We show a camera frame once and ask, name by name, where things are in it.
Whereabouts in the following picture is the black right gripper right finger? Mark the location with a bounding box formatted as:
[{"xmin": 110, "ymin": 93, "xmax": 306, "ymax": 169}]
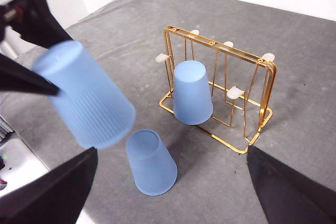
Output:
[{"xmin": 246, "ymin": 146, "xmax": 336, "ymax": 224}]

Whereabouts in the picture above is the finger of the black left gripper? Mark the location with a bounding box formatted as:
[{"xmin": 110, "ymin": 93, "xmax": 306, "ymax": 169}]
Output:
[
  {"xmin": 13, "ymin": 0, "xmax": 73, "ymax": 49},
  {"xmin": 0, "ymin": 52, "xmax": 60, "ymax": 97}
]

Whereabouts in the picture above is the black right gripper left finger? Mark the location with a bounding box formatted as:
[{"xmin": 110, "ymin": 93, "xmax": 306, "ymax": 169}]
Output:
[{"xmin": 0, "ymin": 146, "xmax": 99, "ymax": 224}]

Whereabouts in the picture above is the blue ribbed plastic cup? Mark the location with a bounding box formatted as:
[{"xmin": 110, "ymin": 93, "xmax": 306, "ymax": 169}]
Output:
[
  {"xmin": 31, "ymin": 40, "xmax": 137, "ymax": 150},
  {"xmin": 172, "ymin": 60, "xmax": 214, "ymax": 126},
  {"xmin": 125, "ymin": 129, "xmax": 179, "ymax": 197}
]

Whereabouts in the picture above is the white device box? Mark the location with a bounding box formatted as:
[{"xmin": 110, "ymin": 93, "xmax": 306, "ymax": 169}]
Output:
[{"xmin": 0, "ymin": 137, "xmax": 51, "ymax": 198}]

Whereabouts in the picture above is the silver metal frame bar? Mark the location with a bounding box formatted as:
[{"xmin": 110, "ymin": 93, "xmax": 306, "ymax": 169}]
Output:
[{"xmin": 0, "ymin": 27, "xmax": 20, "ymax": 61}]

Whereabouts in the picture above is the gold wire cup holder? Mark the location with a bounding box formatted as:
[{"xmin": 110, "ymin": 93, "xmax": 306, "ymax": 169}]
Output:
[{"xmin": 155, "ymin": 26, "xmax": 277, "ymax": 154}]

